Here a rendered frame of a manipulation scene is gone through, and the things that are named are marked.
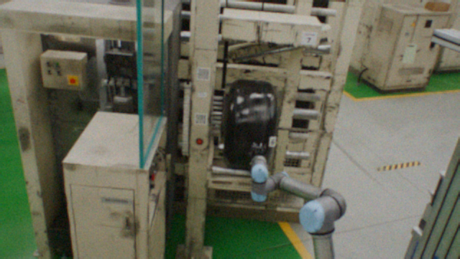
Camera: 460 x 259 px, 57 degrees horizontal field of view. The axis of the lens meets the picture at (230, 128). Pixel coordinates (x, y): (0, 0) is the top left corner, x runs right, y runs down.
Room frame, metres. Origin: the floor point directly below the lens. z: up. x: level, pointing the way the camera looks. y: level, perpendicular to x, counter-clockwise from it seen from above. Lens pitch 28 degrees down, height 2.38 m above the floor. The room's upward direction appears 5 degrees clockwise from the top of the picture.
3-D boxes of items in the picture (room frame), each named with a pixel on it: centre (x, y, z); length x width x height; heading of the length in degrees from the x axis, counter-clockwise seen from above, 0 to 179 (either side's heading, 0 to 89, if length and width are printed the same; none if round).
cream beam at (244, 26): (2.68, -0.19, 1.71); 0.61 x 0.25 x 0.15; 91
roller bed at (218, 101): (2.76, 0.15, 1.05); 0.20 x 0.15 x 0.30; 91
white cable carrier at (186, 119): (2.32, 0.27, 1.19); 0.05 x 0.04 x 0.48; 1
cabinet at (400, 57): (6.48, -2.56, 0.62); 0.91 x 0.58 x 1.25; 113
